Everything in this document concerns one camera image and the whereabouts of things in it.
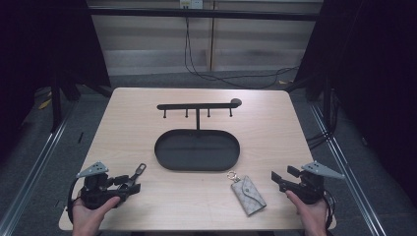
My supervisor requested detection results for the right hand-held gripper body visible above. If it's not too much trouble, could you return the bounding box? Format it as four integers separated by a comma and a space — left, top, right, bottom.
288, 160, 346, 206

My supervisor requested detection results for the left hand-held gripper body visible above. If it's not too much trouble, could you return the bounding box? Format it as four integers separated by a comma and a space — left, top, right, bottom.
76, 160, 131, 210

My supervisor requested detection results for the grey key pouch with ring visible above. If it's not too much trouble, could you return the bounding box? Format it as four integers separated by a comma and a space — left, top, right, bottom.
226, 170, 268, 217

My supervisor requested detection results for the black key rack with tray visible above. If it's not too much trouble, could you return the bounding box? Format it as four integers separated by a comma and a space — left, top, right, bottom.
153, 97, 244, 172

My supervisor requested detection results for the person's right hand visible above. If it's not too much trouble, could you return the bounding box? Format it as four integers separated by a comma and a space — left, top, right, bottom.
284, 190, 329, 236

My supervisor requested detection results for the person's left hand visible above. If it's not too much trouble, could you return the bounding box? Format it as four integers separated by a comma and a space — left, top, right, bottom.
72, 196, 121, 236

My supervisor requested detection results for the black curtain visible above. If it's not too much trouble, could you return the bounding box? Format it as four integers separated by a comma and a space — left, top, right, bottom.
0, 0, 112, 161
294, 0, 417, 198

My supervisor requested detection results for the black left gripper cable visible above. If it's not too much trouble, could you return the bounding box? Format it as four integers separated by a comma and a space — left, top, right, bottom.
66, 176, 83, 225

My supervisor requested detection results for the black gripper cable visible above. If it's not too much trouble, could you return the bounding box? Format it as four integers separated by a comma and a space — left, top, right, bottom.
66, 176, 83, 225
323, 188, 338, 230

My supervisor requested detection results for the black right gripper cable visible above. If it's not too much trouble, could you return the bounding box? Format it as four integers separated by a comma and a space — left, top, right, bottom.
323, 188, 338, 230

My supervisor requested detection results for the metal floor rail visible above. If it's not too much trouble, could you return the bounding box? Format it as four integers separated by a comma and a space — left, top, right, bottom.
308, 101, 387, 236
0, 97, 80, 236

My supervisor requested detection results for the bundle of black cables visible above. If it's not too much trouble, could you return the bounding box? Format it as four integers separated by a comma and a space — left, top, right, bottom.
306, 88, 340, 150

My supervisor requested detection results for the black stand post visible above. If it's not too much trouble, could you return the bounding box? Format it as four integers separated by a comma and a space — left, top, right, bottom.
48, 75, 65, 134
322, 75, 332, 132

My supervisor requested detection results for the long black cable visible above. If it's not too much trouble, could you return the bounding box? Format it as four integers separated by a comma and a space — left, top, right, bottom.
183, 16, 300, 90

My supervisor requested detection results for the black horizontal frame bar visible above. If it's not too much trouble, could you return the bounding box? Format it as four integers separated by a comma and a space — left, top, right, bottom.
88, 8, 324, 23

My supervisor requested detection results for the white wall socket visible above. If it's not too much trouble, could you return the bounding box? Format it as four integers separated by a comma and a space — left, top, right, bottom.
179, 0, 205, 10

